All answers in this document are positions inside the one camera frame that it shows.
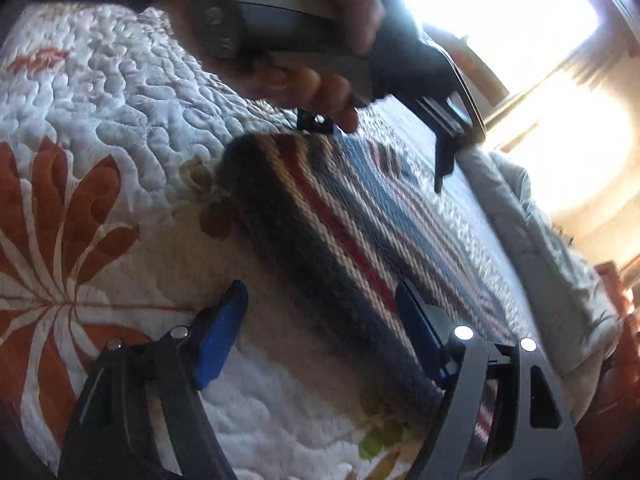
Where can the bright window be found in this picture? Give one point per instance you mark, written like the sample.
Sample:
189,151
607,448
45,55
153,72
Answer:
506,46

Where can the beige window curtain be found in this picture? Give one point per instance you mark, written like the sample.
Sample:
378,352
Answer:
580,147

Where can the wooden bed footboard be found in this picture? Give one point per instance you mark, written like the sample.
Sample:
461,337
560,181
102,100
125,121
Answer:
608,433

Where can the blue striped knitted sweater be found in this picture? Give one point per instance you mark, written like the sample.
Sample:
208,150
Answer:
337,225

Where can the person's left hand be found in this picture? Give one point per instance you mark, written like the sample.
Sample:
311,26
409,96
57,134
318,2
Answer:
288,52

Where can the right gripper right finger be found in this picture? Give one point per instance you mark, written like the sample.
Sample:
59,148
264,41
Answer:
531,435

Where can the grey crumpled comforter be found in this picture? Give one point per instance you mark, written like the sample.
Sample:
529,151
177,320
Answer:
578,325

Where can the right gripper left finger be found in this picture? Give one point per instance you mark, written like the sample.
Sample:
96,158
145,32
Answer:
140,414

